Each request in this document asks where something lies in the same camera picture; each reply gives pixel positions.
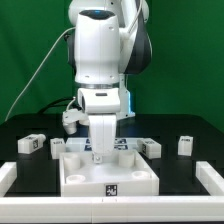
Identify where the white U-shaped obstacle frame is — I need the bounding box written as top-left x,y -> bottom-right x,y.
0,162 -> 224,223

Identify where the black cable bundle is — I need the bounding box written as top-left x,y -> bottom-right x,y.
37,96 -> 80,115

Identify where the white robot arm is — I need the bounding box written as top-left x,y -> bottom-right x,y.
63,0 -> 152,163

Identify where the grey camera cable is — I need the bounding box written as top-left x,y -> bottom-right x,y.
4,26 -> 77,122

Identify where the white plate with markers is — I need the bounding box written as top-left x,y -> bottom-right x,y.
66,138 -> 140,152

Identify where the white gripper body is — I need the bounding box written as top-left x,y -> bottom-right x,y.
78,88 -> 120,156

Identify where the white square tabletop part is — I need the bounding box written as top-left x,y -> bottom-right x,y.
59,150 -> 159,197

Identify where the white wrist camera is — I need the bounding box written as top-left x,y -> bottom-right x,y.
62,109 -> 89,135

